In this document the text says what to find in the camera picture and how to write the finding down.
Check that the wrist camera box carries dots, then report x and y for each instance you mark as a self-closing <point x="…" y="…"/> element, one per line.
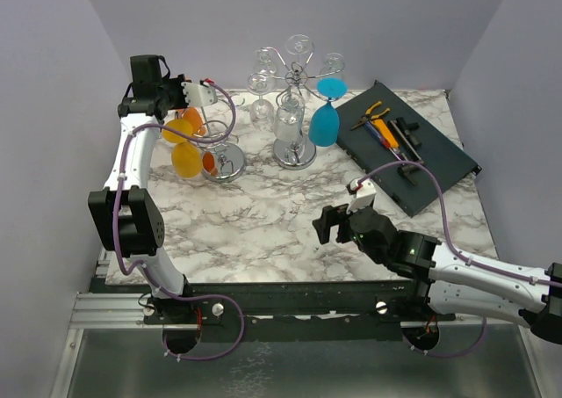
<point x="199" y="94"/>
<point x="362" y="194"/>

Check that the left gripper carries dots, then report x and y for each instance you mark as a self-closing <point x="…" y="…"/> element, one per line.
<point x="176" y="83"/>

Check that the yellow handled pliers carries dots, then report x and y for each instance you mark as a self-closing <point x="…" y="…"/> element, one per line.
<point x="371" y="114"/>

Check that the tall chrome glass rack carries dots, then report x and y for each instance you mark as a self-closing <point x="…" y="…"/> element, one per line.
<point x="281" y="88"/>

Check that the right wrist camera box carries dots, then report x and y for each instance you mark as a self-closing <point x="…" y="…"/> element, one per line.
<point x="362" y="194"/>

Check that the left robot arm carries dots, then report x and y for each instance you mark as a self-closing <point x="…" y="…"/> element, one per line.
<point x="127" y="219"/>

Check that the clear wine glass front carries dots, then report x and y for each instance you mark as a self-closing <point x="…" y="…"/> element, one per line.
<point x="261" y="110"/>

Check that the tall clear flute glass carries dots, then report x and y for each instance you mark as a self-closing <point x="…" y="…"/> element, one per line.
<point x="302" y="47"/>

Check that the black metal tool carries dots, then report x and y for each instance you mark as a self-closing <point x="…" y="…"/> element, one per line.
<point x="406" y="128"/>

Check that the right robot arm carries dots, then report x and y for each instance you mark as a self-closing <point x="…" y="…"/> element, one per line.
<point x="453" y="282"/>

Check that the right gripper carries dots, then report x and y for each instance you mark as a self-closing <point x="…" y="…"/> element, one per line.
<point x="332" y="216"/>

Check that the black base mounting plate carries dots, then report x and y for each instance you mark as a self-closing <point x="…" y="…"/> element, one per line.
<point x="283" y="312"/>

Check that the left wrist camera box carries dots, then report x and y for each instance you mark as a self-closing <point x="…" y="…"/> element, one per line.
<point x="199" y="94"/>

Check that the clear wine glass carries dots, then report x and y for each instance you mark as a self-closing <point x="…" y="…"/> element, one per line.
<point x="264" y="63"/>
<point x="289" y="117"/>
<point x="333" y="66"/>
<point x="261" y="110"/>

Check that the blue plastic goblet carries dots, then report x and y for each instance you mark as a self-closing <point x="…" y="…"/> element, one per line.
<point x="324" y="125"/>

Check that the small chrome glass rack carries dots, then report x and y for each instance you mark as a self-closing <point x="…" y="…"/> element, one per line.
<point x="223" y="160"/>

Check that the yellow utility knife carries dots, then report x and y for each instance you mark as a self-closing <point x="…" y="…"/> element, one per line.
<point x="386" y="133"/>

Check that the orange plastic goblet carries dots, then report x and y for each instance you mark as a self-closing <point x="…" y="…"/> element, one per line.
<point x="194" y="118"/>

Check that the aluminium rail frame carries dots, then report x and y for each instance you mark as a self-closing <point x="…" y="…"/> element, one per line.
<point x="258" y="229"/>

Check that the blue red screwdriver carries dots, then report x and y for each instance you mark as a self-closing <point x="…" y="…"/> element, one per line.
<point x="374" y="130"/>

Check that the dark flat equipment box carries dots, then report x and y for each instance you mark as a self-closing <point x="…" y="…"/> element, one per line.
<point x="444" y="159"/>

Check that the yellow plastic goblet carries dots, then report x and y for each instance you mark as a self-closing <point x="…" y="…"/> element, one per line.
<point x="185" y="157"/>

